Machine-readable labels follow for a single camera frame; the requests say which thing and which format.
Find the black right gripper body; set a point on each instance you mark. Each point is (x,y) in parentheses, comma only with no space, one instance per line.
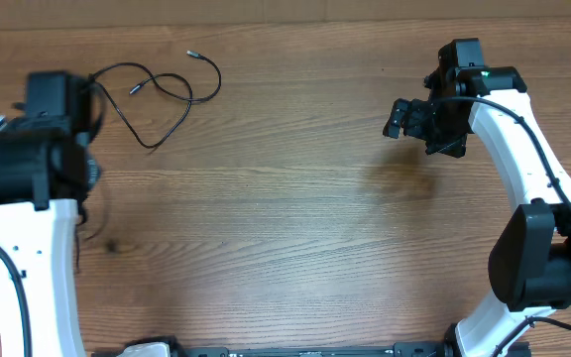
(415,120)

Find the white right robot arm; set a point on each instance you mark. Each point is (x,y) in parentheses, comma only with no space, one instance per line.
(530,265)

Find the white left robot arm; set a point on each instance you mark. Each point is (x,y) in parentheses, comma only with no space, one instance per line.
(46,172)

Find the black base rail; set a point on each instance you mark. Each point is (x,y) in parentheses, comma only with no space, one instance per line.
(305,351)

